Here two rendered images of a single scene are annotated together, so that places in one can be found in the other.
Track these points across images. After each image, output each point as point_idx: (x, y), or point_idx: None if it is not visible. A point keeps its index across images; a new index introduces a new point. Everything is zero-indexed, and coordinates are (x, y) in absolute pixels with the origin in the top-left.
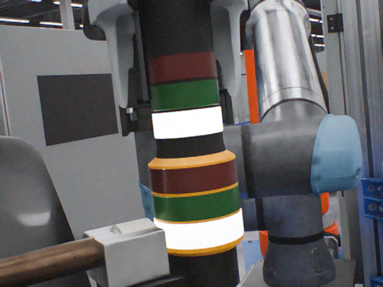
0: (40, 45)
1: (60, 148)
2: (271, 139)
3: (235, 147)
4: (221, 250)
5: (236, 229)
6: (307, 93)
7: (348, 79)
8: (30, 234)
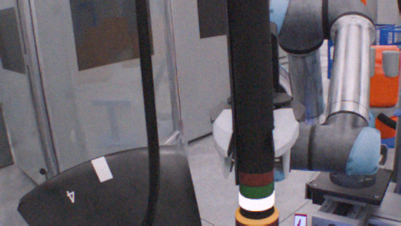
0: None
1: (210, 40)
2: (326, 142)
3: (304, 144)
4: None
5: None
6: (356, 106)
7: None
8: (179, 214)
